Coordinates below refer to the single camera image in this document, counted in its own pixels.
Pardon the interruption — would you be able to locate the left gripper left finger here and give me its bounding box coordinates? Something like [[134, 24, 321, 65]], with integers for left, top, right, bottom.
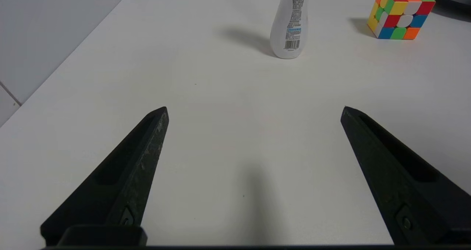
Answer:
[[40, 106, 170, 247]]

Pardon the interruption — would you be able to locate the translucent plastic bottle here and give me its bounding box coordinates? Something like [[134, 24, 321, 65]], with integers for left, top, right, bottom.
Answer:
[[270, 0, 314, 59]]

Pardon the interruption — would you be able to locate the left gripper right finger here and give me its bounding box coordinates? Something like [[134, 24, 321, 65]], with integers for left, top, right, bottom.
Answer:
[[340, 106, 471, 246]]

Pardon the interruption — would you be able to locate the multicoloured puzzle cube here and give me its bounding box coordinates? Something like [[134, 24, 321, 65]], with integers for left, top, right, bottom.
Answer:
[[367, 0, 436, 40]]

